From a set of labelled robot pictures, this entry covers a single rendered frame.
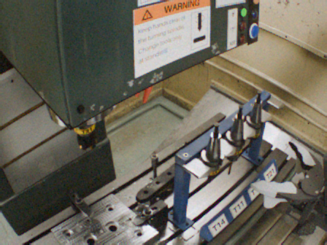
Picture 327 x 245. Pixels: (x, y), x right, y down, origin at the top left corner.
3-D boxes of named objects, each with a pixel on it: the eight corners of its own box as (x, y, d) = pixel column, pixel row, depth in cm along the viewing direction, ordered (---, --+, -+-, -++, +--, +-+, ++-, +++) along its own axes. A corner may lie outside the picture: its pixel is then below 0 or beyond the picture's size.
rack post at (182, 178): (194, 223, 108) (204, 166, 90) (183, 231, 105) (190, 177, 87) (174, 209, 114) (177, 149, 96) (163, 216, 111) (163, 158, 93)
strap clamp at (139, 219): (168, 221, 109) (168, 197, 100) (140, 240, 102) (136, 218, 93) (161, 216, 111) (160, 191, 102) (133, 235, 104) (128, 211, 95)
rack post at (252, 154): (263, 160, 132) (277, 103, 114) (257, 166, 129) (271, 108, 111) (247, 149, 138) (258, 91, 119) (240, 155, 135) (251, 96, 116)
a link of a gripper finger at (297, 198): (274, 205, 48) (314, 204, 47) (277, 199, 47) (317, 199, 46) (274, 184, 52) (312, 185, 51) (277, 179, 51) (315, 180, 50)
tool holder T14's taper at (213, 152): (214, 146, 92) (216, 127, 87) (224, 155, 89) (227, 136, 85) (201, 153, 90) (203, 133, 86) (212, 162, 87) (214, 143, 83)
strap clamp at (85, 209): (98, 226, 106) (90, 202, 97) (91, 230, 105) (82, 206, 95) (78, 204, 114) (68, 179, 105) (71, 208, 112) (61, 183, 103)
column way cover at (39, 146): (95, 149, 138) (81, 39, 106) (14, 197, 113) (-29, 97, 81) (89, 144, 141) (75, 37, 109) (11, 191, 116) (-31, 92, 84)
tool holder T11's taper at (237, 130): (237, 128, 98) (239, 110, 93) (246, 136, 95) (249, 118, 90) (226, 133, 96) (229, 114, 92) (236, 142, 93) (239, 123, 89)
